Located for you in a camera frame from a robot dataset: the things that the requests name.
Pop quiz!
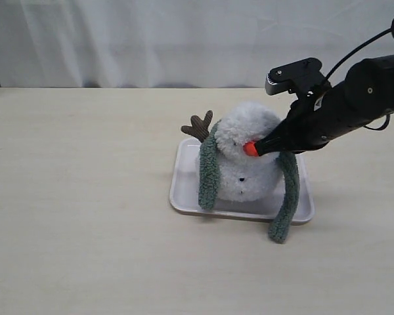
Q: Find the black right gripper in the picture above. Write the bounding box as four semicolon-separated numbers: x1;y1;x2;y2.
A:
255;83;381;156

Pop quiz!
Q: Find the white plush snowman toy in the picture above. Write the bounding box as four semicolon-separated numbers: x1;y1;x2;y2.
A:
180;101;282;209

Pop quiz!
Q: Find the green fuzzy scarf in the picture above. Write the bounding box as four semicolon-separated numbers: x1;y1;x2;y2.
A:
196;119;300;243

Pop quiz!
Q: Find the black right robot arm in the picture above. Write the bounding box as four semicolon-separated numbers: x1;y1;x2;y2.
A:
250;54;394;156

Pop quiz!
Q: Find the white rectangular plastic tray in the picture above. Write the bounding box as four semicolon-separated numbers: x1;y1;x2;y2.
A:
169;137;315;225

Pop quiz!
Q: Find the white backdrop curtain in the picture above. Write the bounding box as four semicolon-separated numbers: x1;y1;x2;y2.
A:
0;1;394;88

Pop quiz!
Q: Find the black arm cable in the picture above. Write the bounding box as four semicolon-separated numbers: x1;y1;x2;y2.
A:
321;11;394;86

